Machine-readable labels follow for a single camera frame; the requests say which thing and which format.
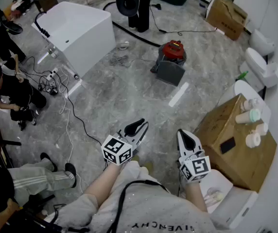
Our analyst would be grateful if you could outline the small white cup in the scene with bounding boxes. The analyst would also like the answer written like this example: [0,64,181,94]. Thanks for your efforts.
[255,122,269,136]

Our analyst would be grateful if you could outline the white bathtub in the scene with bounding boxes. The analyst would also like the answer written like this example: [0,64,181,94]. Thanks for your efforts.
[31,1,117,79]

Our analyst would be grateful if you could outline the clear plastic cup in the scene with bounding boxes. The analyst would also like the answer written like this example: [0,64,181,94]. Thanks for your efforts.
[205,187,225,207]
[240,98,261,112]

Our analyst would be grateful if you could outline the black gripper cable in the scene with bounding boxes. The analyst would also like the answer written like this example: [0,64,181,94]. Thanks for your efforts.
[55,74,104,146]

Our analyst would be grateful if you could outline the black body cable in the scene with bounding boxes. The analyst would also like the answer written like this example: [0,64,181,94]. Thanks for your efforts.
[106,180,170,233]

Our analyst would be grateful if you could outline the green bottle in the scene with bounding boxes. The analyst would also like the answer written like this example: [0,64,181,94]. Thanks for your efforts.
[236,70,249,81]

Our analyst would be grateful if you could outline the spare hand-held gripper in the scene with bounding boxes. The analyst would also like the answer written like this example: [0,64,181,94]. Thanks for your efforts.
[48,80,59,96]

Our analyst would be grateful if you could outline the white power strip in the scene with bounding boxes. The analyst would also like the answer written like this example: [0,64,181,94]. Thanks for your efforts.
[46,67,59,81]

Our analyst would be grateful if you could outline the white lidded cup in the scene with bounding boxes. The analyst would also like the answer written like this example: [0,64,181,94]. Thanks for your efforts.
[245,129,261,149]

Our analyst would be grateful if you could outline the black vacuum hose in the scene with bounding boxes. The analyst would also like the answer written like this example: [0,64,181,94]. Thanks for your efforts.
[102,0,163,48]

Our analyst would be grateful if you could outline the large cardboard box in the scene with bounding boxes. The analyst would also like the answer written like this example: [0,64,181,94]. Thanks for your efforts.
[193,93,278,193]

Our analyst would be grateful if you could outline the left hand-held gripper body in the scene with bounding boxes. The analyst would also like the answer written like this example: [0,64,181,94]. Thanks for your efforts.
[101,129,142,166]

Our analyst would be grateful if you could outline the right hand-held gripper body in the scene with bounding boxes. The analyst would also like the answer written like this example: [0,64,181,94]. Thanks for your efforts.
[178,149,211,182]

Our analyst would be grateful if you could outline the round white toilet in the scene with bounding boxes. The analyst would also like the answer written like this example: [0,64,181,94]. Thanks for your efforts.
[248,29,276,57]

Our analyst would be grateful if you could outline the dark wooden cabinet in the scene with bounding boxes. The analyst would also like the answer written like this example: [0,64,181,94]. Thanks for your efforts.
[33,0,59,13]

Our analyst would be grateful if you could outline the person's left forearm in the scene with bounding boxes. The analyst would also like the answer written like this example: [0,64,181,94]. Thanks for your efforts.
[83,163,126,210]

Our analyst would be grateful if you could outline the grey cable bundle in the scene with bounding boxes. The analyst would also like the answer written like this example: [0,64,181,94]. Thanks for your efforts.
[108,54,130,68]

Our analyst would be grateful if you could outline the person's right forearm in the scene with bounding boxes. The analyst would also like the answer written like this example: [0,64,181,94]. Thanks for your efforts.
[180,177,209,213]

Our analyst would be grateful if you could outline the white smart toilet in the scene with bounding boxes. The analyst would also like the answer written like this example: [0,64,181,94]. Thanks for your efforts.
[217,79,272,128]

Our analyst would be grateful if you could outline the black power cable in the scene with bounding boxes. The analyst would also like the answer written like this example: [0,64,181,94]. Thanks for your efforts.
[149,5,218,36]

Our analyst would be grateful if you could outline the black bathtub faucet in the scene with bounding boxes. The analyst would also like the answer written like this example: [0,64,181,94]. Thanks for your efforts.
[34,11,51,38]

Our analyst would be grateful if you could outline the white toilet with tank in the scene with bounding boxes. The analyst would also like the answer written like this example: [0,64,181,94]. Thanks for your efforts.
[239,47,278,93]

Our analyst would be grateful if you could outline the person's grey shirt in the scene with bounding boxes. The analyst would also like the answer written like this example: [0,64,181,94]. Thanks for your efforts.
[44,161,217,233]

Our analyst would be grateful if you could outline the white floor cable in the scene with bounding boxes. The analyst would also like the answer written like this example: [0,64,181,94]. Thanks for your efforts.
[56,67,84,194]

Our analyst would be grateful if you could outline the torn cardboard box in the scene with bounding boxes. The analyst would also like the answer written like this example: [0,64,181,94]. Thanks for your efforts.
[205,0,248,41]

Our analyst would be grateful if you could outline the black phone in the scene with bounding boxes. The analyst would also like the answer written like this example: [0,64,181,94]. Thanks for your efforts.
[219,136,237,155]

